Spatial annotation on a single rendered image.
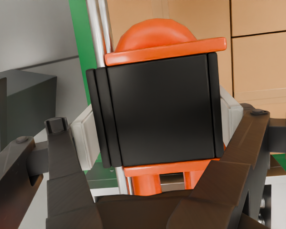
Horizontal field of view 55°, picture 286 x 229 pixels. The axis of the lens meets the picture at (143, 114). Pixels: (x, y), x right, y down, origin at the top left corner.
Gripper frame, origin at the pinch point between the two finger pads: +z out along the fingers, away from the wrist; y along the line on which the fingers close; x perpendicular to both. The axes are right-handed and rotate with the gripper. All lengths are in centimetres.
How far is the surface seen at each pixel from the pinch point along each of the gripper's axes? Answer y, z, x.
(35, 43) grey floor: -65, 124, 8
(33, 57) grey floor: -68, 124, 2
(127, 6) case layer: -9, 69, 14
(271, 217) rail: 31, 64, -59
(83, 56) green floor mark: -42, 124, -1
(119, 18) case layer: -12, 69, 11
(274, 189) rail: 32, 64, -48
